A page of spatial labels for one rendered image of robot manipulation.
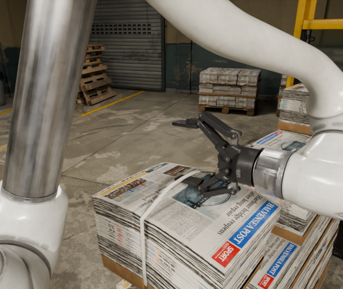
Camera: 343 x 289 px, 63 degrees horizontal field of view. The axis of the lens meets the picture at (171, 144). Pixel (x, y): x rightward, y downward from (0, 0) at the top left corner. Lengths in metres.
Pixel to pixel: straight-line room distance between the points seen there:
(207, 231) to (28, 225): 0.34
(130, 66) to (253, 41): 8.21
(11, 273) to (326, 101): 0.56
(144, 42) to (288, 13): 3.70
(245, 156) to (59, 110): 0.35
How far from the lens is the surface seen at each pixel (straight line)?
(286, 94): 1.67
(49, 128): 0.52
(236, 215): 0.68
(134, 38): 8.46
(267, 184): 0.54
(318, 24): 2.17
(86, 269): 2.28
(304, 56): 0.48
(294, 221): 1.16
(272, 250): 1.16
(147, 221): 0.63
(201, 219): 0.64
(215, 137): 0.60
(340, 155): 0.52
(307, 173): 0.50
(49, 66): 0.49
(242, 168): 0.55
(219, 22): 0.36
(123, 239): 0.74
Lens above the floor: 1.57
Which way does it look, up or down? 22 degrees down
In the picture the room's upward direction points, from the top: straight up
